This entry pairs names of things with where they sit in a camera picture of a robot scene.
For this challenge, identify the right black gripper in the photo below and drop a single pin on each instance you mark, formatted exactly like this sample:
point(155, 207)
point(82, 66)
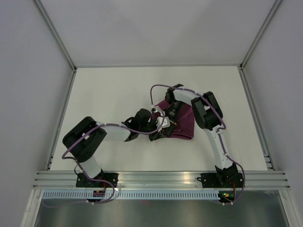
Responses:
point(173, 120)

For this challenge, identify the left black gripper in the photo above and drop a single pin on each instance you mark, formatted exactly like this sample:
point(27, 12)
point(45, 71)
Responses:
point(157, 135)

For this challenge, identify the purple satin napkin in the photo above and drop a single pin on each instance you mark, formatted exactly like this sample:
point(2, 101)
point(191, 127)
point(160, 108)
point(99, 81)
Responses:
point(184, 127)

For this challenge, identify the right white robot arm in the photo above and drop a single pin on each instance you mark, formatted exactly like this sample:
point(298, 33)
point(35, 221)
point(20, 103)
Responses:
point(209, 117)

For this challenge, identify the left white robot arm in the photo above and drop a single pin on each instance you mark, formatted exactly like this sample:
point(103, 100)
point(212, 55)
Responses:
point(84, 139)

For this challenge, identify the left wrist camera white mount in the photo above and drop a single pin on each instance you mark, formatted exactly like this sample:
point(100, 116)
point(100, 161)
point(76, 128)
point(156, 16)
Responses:
point(162, 122)

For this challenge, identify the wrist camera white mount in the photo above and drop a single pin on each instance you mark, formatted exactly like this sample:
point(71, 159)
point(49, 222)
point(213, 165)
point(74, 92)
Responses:
point(162, 122)
point(156, 109)

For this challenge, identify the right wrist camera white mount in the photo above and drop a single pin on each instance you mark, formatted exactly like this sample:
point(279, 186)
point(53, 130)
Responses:
point(156, 109)

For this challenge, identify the white slotted cable duct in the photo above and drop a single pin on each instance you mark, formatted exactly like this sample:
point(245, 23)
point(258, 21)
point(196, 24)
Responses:
point(139, 195)

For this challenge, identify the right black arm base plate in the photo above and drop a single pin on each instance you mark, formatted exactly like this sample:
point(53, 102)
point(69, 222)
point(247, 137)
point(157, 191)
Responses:
point(213, 180)

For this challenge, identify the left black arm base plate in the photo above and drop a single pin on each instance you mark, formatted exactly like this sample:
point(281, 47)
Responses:
point(103, 180)

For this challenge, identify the aluminium front rail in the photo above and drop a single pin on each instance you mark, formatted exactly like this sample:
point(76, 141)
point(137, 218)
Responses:
point(163, 180)

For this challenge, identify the right aluminium frame post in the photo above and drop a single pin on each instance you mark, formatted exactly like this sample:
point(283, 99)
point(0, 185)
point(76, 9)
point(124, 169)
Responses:
point(268, 19)

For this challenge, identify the aluminium frame post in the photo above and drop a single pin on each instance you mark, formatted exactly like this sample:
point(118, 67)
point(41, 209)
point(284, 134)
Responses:
point(268, 19)
point(53, 31)

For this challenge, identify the left aluminium frame post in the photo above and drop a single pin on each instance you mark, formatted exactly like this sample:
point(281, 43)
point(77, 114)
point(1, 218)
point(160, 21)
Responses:
point(53, 31)

